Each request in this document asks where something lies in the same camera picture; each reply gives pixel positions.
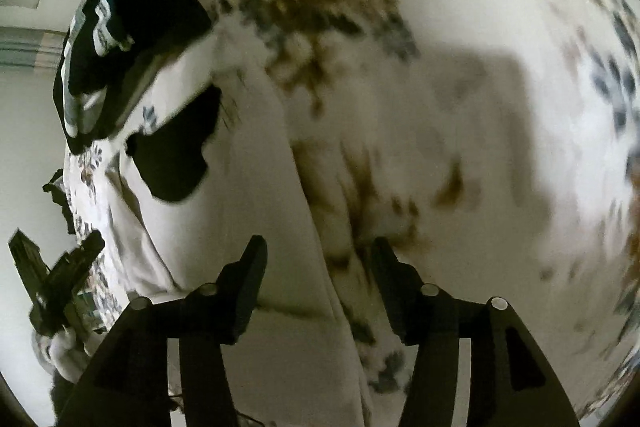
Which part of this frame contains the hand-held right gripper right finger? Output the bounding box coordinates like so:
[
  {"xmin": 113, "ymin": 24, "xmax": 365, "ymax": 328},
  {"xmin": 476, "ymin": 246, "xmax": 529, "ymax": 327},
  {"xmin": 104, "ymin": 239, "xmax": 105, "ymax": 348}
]
[{"xmin": 370, "ymin": 237, "xmax": 581, "ymax": 427}]

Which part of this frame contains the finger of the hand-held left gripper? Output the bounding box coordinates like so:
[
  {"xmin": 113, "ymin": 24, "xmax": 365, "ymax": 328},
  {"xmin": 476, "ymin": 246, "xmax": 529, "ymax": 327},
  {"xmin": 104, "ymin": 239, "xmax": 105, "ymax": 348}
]
[
  {"xmin": 47, "ymin": 231, "xmax": 106, "ymax": 295},
  {"xmin": 7, "ymin": 229, "xmax": 51, "ymax": 290}
]

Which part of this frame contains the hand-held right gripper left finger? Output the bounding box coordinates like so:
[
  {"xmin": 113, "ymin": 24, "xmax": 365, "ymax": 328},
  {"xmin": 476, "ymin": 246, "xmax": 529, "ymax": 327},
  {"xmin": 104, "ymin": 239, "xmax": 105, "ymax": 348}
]
[{"xmin": 60, "ymin": 235, "xmax": 268, "ymax": 427}]

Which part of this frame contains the person's left hand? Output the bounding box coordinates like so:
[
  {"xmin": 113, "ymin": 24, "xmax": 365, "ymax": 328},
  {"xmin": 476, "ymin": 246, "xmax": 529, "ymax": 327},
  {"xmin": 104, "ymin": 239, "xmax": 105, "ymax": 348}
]
[{"xmin": 29, "ymin": 326, "xmax": 98, "ymax": 383}]

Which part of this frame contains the white cloth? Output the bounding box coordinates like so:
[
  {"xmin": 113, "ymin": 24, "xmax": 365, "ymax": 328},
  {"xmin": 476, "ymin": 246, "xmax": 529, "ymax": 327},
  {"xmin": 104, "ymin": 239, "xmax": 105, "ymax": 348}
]
[{"xmin": 107, "ymin": 0, "xmax": 377, "ymax": 427}]

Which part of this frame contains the plain black garment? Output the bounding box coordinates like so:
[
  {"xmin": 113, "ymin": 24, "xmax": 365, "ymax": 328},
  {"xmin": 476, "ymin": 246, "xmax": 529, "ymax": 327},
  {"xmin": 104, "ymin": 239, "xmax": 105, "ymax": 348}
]
[{"xmin": 125, "ymin": 84, "xmax": 224, "ymax": 203}]

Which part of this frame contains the floral bed sheet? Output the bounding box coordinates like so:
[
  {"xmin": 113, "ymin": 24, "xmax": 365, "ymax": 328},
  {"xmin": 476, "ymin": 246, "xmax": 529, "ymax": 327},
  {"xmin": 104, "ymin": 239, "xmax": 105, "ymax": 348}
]
[{"xmin": 62, "ymin": 0, "xmax": 640, "ymax": 423}]

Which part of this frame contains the black striped garment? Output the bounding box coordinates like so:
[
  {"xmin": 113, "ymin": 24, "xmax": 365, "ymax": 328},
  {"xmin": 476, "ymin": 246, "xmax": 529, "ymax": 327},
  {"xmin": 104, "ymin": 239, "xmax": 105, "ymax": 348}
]
[{"xmin": 52, "ymin": 0, "xmax": 214, "ymax": 156}]

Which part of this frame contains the white wall moulding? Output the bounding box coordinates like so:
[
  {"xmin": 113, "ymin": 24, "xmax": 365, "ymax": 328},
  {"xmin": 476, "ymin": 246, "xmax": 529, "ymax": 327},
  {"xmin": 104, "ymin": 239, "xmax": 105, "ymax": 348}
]
[{"xmin": 0, "ymin": 0, "xmax": 67, "ymax": 68}]

